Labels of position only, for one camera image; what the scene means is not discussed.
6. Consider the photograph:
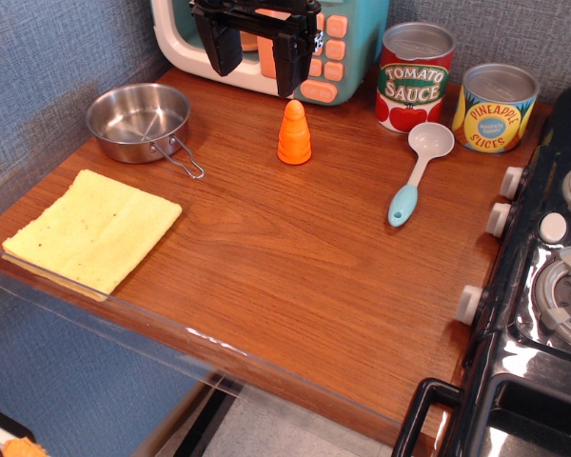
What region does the toy microwave teal and white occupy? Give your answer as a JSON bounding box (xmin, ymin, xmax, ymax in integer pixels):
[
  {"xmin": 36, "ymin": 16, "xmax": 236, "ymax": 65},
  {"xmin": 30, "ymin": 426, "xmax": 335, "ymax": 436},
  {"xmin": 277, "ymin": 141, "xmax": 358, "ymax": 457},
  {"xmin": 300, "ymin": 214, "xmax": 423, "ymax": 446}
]
[{"xmin": 150, "ymin": 1, "xmax": 389, "ymax": 106}]

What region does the yellow towel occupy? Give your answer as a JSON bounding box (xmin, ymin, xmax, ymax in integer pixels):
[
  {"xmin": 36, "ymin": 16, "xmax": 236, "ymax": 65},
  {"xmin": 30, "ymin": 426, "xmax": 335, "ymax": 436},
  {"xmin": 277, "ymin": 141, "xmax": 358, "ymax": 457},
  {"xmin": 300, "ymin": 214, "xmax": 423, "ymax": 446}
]
[{"xmin": 2, "ymin": 169, "xmax": 182, "ymax": 302}]

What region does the white stove knob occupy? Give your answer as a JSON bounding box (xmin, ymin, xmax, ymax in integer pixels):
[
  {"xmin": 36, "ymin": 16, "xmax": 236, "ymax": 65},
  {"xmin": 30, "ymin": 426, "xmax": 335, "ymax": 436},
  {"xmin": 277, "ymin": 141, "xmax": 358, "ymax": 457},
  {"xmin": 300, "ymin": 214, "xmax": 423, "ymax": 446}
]
[
  {"xmin": 456, "ymin": 285, "xmax": 483, "ymax": 326},
  {"xmin": 485, "ymin": 203, "xmax": 511, "ymax": 238},
  {"xmin": 500, "ymin": 167, "xmax": 524, "ymax": 200}
]

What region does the black toy stove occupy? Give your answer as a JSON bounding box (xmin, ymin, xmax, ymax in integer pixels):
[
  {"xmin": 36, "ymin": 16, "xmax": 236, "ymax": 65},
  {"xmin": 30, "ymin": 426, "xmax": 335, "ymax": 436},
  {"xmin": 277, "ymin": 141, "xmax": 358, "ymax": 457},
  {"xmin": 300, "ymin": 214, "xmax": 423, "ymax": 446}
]
[{"xmin": 393, "ymin": 87, "xmax": 571, "ymax": 456}]

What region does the pineapple slices can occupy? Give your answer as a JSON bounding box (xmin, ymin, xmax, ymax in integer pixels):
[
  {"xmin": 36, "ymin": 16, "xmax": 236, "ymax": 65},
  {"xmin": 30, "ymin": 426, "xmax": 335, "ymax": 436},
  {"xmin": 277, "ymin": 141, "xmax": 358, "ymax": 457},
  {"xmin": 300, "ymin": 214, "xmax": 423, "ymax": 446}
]
[{"xmin": 452, "ymin": 63, "xmax": 540, "ymax": 154}]

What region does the white stove knob upper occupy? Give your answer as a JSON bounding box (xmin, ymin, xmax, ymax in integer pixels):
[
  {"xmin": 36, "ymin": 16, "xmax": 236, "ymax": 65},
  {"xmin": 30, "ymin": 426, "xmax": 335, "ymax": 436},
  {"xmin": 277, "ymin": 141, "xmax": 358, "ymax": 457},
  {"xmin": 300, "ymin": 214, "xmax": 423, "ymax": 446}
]
[{"xmin": 500, "ymin": 167, "xmax": 524, "ymax": 200}]

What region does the white stove knob lower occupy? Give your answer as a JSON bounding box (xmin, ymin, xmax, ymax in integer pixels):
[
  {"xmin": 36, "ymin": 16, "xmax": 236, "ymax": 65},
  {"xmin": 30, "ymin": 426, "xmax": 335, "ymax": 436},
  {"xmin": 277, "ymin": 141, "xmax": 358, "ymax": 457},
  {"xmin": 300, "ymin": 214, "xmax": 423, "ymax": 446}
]
[{"xmin": 456, "ymin": 285, "xmax": 483, "ymax": 326}]

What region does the white spoon with teal handle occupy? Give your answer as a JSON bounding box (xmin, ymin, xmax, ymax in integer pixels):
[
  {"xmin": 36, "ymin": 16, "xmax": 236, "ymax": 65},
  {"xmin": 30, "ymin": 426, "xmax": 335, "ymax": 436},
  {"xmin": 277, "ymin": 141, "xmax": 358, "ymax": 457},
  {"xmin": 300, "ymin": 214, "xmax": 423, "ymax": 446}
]
[{"xmin": 386, "ymin": 122, "xmax": 455, "ymax": 228}]

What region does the orange fuzzy object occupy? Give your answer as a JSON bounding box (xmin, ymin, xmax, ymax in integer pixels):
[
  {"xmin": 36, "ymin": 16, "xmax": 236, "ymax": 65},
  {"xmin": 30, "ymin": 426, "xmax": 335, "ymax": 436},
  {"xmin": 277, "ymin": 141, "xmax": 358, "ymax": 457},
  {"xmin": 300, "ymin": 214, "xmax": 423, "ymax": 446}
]
[{"xmin": 2, "ymin": 437, "xmax": 49, "ymax": 457}]

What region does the tomato sauce can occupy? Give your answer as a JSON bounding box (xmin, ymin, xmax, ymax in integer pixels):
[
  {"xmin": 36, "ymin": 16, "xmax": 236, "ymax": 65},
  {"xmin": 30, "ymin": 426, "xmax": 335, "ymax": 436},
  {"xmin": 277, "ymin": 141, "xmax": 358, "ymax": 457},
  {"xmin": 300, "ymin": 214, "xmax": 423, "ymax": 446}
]
[{"xmin": 375, "ymin": 22, "xmax": 456, "ymax": 133}]

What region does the small steel pan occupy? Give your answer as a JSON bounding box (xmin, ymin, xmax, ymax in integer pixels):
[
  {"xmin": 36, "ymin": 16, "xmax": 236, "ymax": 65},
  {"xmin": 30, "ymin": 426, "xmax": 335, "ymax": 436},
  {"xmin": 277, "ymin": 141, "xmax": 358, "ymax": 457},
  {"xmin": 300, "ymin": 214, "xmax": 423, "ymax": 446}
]
[{"xmin": 86, "ymin": 83, "xmax": 206, "ymax": 180}]

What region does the white stove knob middle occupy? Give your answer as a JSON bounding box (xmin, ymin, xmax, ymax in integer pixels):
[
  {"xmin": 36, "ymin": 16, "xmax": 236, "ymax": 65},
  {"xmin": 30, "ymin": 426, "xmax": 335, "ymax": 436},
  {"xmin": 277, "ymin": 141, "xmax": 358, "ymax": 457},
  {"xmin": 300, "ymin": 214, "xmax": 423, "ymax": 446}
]
[{"xmin": 485, "ymin": 203, "xmax": 511, "ymax": 238}]

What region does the orange toy carrot cone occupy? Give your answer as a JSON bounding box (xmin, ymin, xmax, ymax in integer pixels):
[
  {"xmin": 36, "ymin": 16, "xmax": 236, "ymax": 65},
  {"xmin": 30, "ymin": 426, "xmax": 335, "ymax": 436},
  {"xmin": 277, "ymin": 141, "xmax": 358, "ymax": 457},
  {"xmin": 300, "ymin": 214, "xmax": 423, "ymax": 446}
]
[{"xmin": 277, "ymin": 100, "xmax": 312, "ymax": 165}]

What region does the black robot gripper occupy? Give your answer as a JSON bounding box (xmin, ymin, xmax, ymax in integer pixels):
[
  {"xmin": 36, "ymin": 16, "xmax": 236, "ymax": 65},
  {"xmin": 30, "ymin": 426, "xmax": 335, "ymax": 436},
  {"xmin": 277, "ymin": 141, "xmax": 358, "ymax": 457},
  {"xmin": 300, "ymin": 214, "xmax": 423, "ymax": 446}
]
[{"xmin": 189, "ymin": 1, "xmax": 322, "ymax": 98}]

